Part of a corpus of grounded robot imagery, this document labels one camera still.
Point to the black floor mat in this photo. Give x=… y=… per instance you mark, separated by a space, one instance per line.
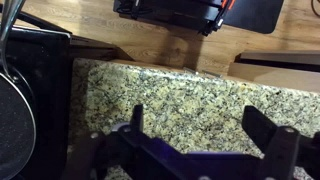
x=256 y=16

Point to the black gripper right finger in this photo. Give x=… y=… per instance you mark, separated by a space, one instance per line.
x=281 y=146

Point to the black kitchen stove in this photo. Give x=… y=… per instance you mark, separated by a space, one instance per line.
x=50 y=100

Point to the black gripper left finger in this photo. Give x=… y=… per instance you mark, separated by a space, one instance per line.
x=137 y=120

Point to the brown wooden board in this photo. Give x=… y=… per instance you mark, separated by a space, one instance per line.
x=276 y=75

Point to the black frame with orange clips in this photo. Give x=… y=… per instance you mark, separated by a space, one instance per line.
x=173 y=13

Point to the black frying pan silver rim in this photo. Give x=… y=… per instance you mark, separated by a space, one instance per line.
x=13 y=126

